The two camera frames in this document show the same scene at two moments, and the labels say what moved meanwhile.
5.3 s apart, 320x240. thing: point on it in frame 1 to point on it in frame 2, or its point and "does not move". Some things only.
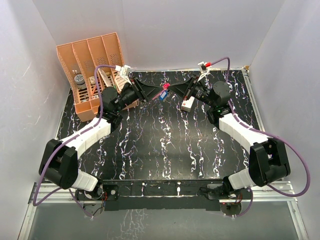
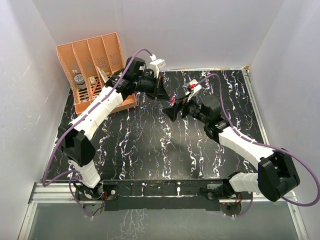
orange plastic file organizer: [78, 61] does not move
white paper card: [104, 77] does not move
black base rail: [162, 194] does not move
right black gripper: [183, 88] to [182, 103]
